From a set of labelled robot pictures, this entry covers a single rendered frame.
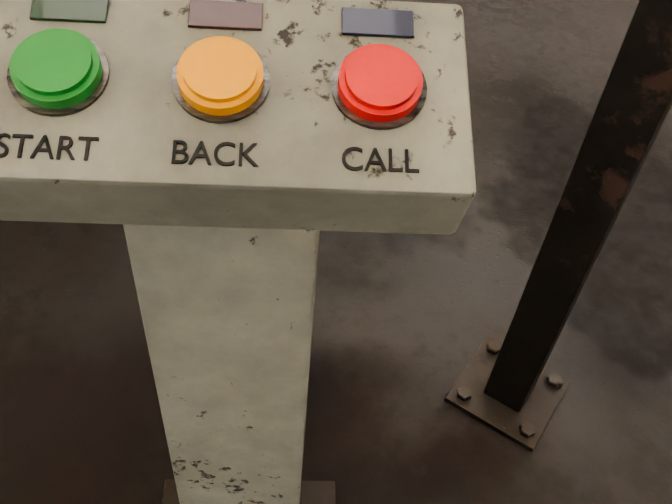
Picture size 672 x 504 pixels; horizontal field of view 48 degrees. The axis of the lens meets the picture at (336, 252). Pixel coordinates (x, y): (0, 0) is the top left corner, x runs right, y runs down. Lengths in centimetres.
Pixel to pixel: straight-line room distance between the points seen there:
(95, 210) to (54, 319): 68
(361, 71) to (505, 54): 121
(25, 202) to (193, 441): 25
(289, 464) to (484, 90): 99
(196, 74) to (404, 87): 10
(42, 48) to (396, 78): 16
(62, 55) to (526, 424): 73
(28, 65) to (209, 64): 8
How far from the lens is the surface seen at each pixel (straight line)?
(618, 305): 114
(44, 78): 37
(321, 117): 36
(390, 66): 37
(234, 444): 57
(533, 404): 99
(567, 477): 96
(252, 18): 39
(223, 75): 36
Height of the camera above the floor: 81
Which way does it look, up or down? 48 degrees down
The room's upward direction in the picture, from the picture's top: 6 degrees clockwise
